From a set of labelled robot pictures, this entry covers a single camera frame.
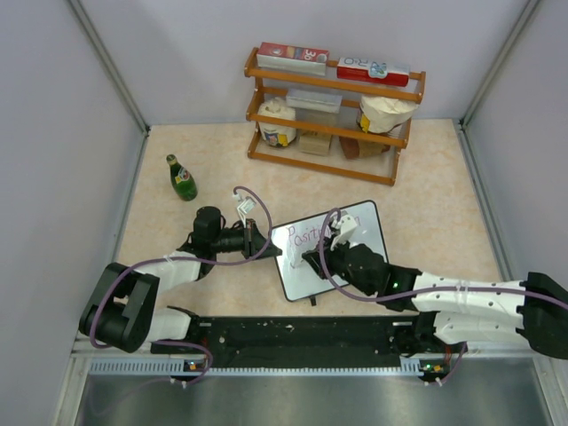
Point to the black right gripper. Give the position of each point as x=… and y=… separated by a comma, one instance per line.
x=314, y=256

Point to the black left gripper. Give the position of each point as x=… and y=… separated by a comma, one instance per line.
x=252, y=243

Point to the white marker pen magenta cap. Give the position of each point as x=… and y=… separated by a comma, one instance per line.
x=297, y=263

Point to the white whiteboard black frame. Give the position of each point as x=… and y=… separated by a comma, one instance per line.
x=295, y=238

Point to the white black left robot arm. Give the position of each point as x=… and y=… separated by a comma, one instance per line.
x=121, y=311

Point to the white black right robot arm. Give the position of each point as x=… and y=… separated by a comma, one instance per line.
x=531, y=311

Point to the green glass bottle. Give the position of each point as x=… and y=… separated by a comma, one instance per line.
x=181, y=179

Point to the tan cardboard box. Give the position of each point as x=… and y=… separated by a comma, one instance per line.
x=314, y=142

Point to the brown bread package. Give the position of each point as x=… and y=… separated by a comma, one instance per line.
x=356, y=148

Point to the orange wooden shelf rack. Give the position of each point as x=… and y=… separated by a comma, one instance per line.
x=381, y=169

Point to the clear plastic container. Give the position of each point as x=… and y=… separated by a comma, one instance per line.
x=315, y=107

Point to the white wrapped jar right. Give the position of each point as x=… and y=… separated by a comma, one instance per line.
x=380, y=114

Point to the red white box right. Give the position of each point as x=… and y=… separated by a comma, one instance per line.
x=372, y=71

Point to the red white box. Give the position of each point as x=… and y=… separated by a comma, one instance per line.
x=303, y=60
x=372, y=71

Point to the red white box left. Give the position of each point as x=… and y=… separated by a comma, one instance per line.
x=303, y=60

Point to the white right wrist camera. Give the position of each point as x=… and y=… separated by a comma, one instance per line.
x=342, y=230

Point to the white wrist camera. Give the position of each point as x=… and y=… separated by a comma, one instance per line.
x=342, y=230
x=244, y=205

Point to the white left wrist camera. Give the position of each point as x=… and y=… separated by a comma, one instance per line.
x=244, y=205

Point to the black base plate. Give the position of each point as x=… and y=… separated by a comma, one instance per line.
x=345, y=341

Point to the grey slotted cable duct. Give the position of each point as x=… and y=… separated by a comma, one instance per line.
x=186, y=368

